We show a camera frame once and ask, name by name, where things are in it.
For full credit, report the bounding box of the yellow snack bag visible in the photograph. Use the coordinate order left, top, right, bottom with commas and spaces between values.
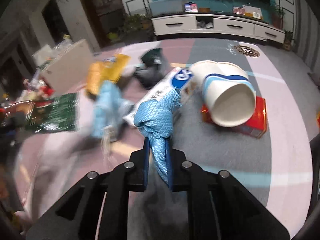
86, 54, 131, 97

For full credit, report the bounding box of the dark planter with plants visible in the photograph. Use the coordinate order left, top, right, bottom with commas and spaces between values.
120, 14, 155, 43

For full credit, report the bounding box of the blue red box on cabinet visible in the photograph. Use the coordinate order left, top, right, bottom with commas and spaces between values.
184, 2, 199, 12

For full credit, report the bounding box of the white blue medicine box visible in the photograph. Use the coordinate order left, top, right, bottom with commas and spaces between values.
124, 67, 196, 126

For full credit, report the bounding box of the light blue face mask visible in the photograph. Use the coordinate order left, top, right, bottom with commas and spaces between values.
91, 81, 134, 142

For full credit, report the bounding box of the dark green wrapper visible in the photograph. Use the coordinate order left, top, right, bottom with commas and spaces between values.
133, 48, 168, 90

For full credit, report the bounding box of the tall potted plant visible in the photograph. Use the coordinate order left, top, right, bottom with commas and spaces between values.
268, 3, 285, 29

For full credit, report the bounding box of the red cigarette box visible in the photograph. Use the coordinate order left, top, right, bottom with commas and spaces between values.
200, 96, 267, 139

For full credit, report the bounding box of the small potted plant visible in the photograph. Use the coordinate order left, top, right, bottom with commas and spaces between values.
283, 30, 293, 51

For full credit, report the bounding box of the white tv cabinet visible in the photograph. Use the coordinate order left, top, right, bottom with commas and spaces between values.
151, 13, 285, 44

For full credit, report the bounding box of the white blue paper cup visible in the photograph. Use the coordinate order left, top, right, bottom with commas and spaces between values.
189, 60, 256, 127

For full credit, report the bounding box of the blue quilted cloth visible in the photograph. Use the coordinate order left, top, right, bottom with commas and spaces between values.
133, 87, 182, 183

